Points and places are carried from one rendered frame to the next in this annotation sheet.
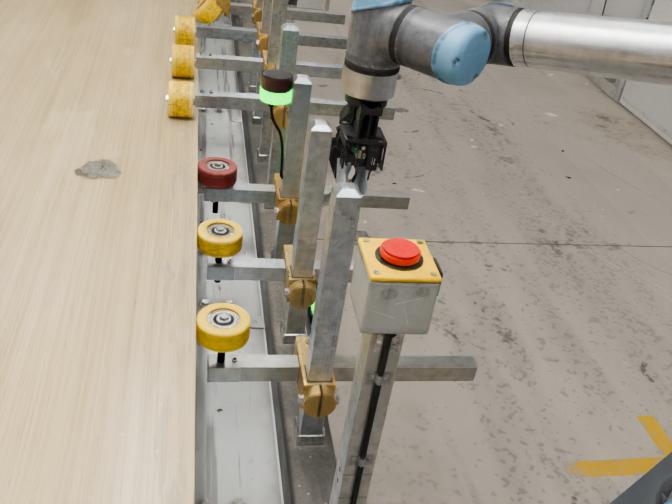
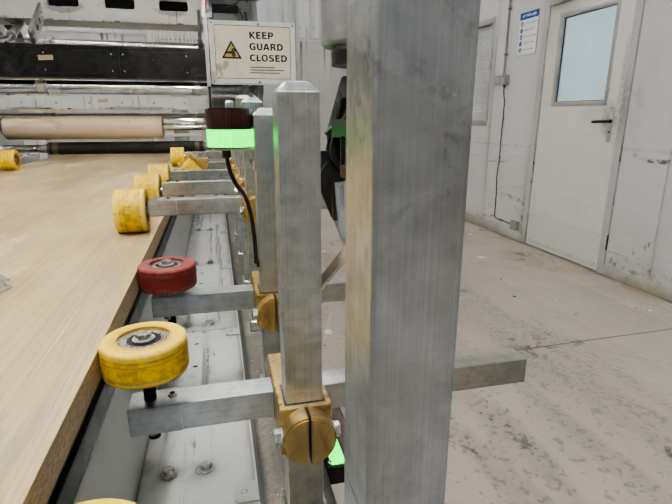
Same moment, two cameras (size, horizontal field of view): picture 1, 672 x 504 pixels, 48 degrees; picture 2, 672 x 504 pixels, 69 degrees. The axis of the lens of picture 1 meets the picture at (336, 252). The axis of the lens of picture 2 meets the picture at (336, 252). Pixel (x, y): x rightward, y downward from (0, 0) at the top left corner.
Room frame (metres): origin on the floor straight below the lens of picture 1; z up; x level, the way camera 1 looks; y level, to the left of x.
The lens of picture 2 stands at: (0.70, 0.02, 1.11)
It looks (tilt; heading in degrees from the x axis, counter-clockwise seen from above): 16 degrees down; 0
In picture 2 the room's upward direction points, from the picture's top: straight up
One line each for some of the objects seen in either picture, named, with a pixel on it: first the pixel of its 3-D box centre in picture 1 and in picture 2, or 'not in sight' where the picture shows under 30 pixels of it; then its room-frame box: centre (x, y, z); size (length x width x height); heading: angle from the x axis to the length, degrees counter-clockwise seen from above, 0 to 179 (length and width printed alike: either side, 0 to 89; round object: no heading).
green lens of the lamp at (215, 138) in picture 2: (275, 93); (230, 137); (1.36, 0.16, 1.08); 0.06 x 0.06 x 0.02
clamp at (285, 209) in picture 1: (285, 198); (269, 298); (1.39, 0.12, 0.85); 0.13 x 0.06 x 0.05; 13
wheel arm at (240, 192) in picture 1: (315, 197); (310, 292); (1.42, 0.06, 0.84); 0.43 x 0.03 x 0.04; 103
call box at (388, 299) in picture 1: (392, 288); not in sight; (0.63, -0.06, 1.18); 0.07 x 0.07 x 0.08; 13
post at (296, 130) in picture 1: (289, 189); (272, 281); (1.37, 0.11, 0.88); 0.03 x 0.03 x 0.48; 13
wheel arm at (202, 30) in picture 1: (272, 35); (247, 173); (2.14, 0.28, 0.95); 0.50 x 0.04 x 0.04; 103
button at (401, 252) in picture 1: (399, 254); not in sight; (0.63, -0.06, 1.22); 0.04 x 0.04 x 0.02
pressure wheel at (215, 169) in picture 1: (216, 187); (170, 297); (1.37, 0.26, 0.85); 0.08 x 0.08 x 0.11
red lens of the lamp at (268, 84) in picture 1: (276, 80); (229, 117); (1.36, 0.16, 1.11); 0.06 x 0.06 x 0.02
